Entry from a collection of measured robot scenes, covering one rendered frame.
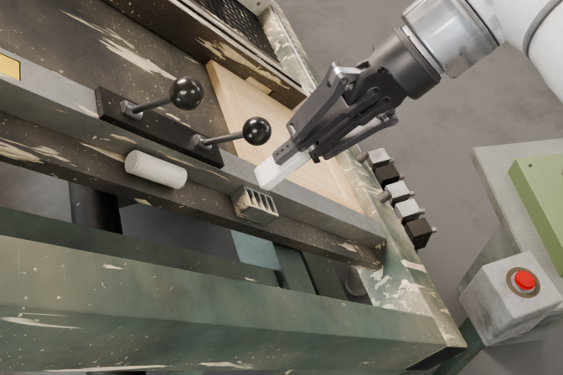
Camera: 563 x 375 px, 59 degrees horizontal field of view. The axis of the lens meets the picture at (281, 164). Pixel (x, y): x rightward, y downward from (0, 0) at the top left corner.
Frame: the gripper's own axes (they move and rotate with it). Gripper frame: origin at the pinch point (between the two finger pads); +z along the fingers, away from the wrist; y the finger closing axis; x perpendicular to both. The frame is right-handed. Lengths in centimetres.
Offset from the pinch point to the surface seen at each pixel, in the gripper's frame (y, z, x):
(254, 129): -1.6, 0.8, 5.7
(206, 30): 10.7, 9.0, 45.5
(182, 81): -13.6, 0.3, 6.6
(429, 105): 185, 0, 113
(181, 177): -3.1, 12.7, 6.4
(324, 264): 114, 56, 39
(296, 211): 25.3, 13.4, 9.3
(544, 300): 70, -8, -14
